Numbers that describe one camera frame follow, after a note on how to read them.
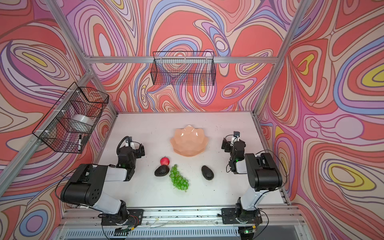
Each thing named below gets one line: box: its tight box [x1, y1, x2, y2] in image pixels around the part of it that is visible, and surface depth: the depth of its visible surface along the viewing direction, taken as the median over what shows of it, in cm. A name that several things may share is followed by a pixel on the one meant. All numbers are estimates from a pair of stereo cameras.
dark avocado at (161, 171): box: [154, 165, 170, 177], surface depth 87 cm
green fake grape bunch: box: [169, 164, 189, 192], surface depth 83 cm
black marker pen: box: [78, 134, 82, 151], surface depth 74 cm
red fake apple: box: [160, 156, 170, 166], surface depth 92 cm
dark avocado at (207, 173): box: [201, 165, 214, 181], surface depth 86 cm
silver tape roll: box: [71, 114, 95, 126], surface depth 75 cm
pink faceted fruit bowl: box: [170, 125, 209, 157], surface depth 103 cm
